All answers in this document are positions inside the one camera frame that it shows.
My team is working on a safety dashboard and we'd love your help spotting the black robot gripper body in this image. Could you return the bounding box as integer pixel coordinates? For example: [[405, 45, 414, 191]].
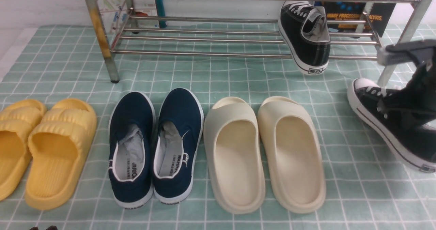
[[377, 59, 436, 129]]

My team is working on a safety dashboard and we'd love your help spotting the grey black gripper finger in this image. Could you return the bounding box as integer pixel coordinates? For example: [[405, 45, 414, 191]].
[[377, 39, 436, 66]]

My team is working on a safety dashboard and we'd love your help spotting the black canvas sneaker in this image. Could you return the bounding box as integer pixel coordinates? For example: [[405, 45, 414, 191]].
[[347, 78, 435, 173], [278, 1, 331, 75]]

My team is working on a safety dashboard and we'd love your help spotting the metal shoe rack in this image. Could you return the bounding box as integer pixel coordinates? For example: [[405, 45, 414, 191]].
[[85, 0, 433, 83]]

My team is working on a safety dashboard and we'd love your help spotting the black image processing book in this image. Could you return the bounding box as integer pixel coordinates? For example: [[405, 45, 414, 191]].
[[314, 1, 395, 36]]

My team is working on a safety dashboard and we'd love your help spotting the green checkered tablecloth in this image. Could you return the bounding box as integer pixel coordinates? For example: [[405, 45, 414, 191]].
[[1, 25, 435, 230]]

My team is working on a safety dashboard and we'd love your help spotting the right cream slide slipper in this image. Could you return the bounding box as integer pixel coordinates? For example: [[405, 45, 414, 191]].
[[257, 96, 326, 214]]

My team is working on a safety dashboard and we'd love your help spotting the cream slide slipper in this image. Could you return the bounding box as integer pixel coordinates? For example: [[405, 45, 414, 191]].
[[203, 96, 266, 214], [257, 96, 326, 214]]

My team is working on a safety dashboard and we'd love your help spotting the left cream slide slipper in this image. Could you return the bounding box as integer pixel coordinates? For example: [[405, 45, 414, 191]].
[[203, 96, 266, 214]]

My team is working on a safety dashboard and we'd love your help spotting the right navy slip-on shoe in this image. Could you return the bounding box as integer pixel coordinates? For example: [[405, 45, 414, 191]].
[[152, 88, 204, 205]]

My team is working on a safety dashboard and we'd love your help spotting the navy slip-on shoe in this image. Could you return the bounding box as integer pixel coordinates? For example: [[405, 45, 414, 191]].
[[108, 92, 156, 209], [152, 88, 204, 205]]

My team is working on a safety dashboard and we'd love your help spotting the teal vertical pole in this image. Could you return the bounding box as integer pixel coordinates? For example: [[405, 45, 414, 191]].
[[155, 0, 168, 28]]

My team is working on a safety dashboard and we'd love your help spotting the left navy slip-on shoe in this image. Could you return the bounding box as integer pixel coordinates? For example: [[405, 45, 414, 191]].
[[108, 92, 156, 209]]

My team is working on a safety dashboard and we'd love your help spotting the colourful map poster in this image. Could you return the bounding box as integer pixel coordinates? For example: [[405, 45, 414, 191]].
[[98, 0, 159, 33]]

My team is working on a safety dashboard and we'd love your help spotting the right yellow slide slipper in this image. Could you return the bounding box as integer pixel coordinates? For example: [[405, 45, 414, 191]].
[[25, 98, 97, 210]]

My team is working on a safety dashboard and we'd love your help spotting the yellow slide slipper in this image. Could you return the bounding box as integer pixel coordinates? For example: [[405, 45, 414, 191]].
[[0, 99, 47, 200], [25, 98, 97, 210]]

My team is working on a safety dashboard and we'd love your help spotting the dark object at bottom edge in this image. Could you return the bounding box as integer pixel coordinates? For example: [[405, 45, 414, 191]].
[[29, 225, 58, 230]]

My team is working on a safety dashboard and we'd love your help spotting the left yellow slide slipper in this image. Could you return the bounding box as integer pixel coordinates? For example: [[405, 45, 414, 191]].
[[0, 99, 47, 200]]

